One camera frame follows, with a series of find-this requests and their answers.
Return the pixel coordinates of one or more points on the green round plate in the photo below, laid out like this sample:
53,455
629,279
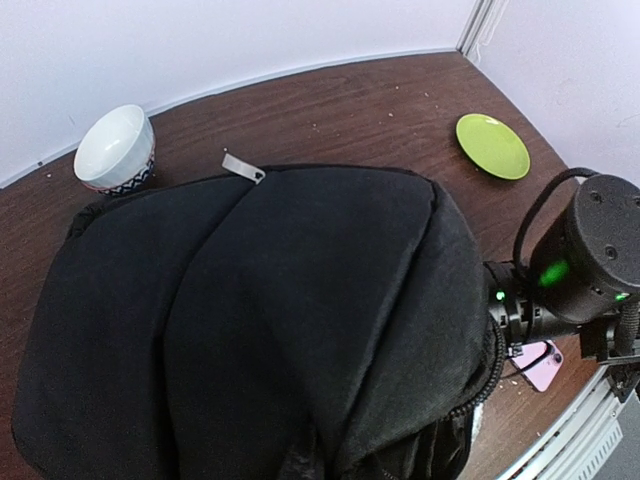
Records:
493,146

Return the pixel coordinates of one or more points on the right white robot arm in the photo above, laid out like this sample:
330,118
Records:
582,279

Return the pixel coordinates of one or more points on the front aluminium rail base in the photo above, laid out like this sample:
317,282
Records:
583,438

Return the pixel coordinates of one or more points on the pink smartphone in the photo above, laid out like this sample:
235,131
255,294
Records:
538,364

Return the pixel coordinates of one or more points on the black student backpack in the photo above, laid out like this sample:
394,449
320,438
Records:
323,322

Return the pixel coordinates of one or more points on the white patterned ceramic bowl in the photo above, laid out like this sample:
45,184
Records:
117,154

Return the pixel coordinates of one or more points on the right aluminium frame post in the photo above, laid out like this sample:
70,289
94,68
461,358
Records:
482,20

